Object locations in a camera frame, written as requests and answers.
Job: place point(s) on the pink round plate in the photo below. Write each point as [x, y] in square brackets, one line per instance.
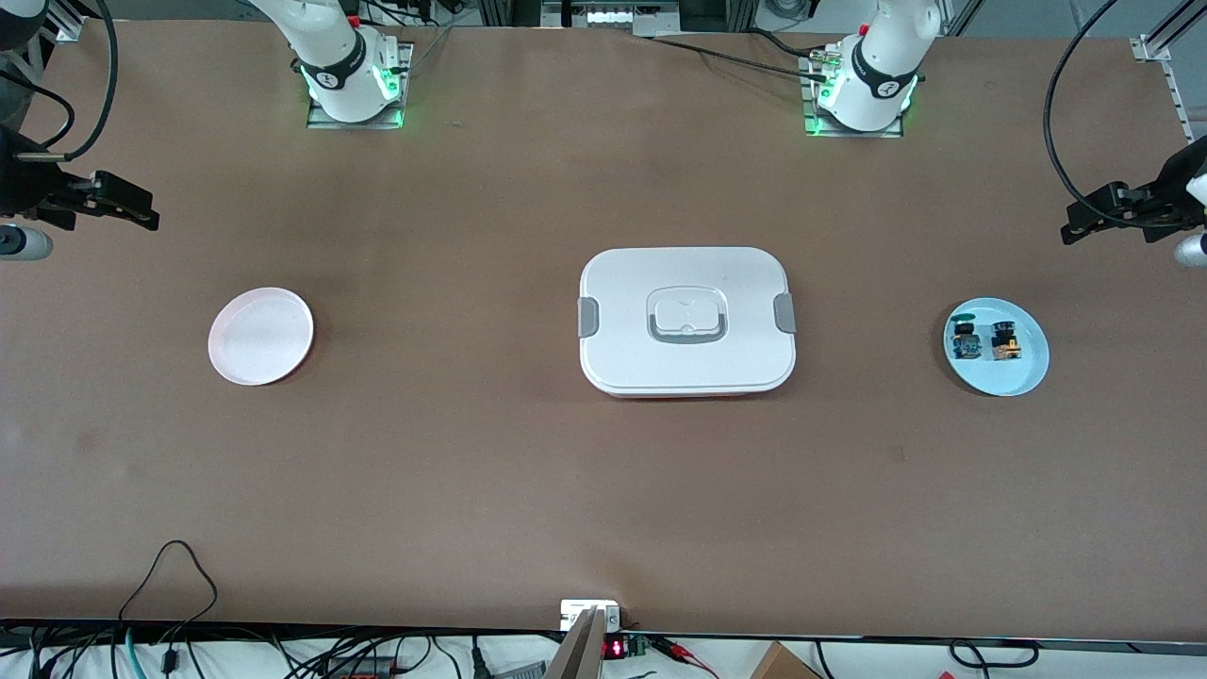
[261, 337]

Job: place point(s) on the light blue round plate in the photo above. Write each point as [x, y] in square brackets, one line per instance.
[1033, 372]

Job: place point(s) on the red digit display board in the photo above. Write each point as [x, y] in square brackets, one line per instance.
[618, 648]

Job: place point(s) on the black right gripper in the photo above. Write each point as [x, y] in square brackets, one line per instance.
[25, 181]

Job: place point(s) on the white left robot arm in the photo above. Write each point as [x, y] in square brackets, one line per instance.
[882, 75]

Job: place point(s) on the brown cardboard box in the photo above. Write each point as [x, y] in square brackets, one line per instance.
[783, 665]

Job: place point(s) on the green push-button switch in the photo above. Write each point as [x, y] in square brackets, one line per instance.
[967, 341]

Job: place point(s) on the orange push-button switch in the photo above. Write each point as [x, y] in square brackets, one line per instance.
[1006, 342]

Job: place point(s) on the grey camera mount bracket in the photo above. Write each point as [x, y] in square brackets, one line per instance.
[589, 627]

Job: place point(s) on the white lidded box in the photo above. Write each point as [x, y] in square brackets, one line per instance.
[686, 321]

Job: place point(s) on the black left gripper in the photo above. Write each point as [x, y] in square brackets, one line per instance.
[1172, 191]

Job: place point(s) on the aluminium frame profile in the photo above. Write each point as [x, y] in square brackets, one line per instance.
[68, 24]
[1179, 38]

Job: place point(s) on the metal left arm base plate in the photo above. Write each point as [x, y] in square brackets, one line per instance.
[816, 127]

